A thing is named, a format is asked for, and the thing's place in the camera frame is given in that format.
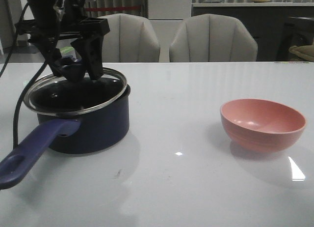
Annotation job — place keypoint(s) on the left grey upholstered chair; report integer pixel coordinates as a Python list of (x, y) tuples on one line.
[(131, 39)]

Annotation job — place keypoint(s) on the dark blue saucepan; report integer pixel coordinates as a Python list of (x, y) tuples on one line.
[(90, 132)]

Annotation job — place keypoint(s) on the dark grey counter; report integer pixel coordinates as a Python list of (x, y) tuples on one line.
[(274, 25)]

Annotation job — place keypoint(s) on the red barrier belt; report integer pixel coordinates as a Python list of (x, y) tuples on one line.
[(121, 8)]

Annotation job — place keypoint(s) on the pink bowl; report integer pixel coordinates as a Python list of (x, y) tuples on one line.
[(262, 125)]

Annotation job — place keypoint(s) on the right grey upholstered chair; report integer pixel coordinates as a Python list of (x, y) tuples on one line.
[(212, 38)]

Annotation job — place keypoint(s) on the white drawer cabinet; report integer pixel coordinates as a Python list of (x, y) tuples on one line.
[(165, 16)]

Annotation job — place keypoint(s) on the grey upholstered chair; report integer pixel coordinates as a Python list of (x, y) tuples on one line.
[(212, 38), (131, 39)]

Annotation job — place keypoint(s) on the beige cushion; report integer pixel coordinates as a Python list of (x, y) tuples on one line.
[(302, 53)]

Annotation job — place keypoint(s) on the glass lid blue knob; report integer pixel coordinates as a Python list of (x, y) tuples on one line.
[(56, 96)]

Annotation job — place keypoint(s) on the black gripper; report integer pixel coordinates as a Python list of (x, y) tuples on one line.
[(69, 14)]

